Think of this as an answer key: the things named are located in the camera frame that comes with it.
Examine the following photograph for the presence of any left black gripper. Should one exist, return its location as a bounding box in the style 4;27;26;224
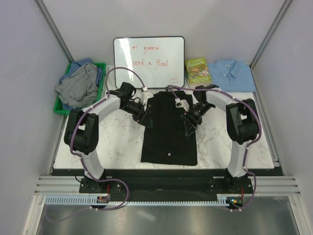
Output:
120;100;153;129

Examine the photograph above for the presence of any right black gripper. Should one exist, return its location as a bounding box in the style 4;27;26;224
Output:
180;102;213;137

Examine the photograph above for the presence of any black long sleeve shirt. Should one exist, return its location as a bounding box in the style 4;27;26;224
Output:
141;91;198;166

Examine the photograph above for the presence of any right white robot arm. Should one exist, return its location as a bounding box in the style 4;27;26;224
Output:
175;85;262;193

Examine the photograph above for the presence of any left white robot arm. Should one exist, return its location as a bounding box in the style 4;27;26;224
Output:
64;82;154;192

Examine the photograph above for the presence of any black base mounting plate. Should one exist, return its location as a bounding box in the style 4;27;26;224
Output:
79;169;253;201

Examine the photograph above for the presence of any green treehouse book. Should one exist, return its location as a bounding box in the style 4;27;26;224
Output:
185;57;212;88

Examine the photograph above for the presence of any white whiteboard with red writing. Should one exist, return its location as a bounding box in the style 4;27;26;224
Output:
113;36;185;89

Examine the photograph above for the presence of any folded light blue shirt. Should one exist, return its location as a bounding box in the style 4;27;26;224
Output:
208;60;256;93

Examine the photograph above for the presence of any grey crumpled shirt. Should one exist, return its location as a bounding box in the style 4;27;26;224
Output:
55;63;98;108

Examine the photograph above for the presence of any blue checked shirt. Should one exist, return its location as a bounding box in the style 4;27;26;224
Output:
58;57;103;111

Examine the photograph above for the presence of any green plastic bin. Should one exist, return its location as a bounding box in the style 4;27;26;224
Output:
53;62;107;116

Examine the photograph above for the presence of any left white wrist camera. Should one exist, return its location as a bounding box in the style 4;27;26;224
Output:
140;90;154;105

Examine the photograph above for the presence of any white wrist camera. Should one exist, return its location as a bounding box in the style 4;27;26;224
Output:
140;90;154;105
175;98;189;112

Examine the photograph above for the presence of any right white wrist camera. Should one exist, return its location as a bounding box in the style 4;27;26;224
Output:
175;98;189;112

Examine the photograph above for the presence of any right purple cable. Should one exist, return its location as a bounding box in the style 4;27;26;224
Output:
166;85;264;212

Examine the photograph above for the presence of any light blue cable duct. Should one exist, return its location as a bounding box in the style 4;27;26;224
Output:
45;194;243;206

